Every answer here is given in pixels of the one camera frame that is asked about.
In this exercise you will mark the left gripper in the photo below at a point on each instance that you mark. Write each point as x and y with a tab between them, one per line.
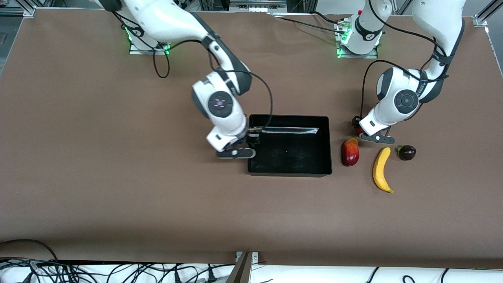
357	121

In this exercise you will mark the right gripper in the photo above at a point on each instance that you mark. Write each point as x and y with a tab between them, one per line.
253	138

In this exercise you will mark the red yellow apple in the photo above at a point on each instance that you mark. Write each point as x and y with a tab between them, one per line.
359	131

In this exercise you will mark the black plastic box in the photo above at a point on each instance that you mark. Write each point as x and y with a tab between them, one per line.
290	153

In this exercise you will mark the yellow banana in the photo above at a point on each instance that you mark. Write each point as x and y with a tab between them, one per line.
380	169

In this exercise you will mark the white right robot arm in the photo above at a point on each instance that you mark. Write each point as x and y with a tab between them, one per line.
220	104

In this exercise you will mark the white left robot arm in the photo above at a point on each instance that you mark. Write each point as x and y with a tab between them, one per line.
406	101

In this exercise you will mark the red yellow mango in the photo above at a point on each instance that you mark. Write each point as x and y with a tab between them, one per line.
350	152

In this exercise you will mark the dark purple eggplant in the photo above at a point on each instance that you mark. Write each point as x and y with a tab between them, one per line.
407	152

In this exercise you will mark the white power strip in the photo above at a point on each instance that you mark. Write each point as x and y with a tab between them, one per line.
257	6

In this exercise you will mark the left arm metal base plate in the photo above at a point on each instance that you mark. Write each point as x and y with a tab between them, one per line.
353	56

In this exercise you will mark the small metal bracket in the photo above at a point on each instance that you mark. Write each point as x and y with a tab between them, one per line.
254	257

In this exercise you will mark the grey metal post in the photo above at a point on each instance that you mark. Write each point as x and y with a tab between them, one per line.
239	271

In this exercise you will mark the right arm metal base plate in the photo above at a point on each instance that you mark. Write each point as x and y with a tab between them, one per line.
135	50

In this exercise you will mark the aluminium frame corner profile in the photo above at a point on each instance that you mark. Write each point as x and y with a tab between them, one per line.
481	19

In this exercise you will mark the aluminium frame rail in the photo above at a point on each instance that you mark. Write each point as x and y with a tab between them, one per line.
15	11

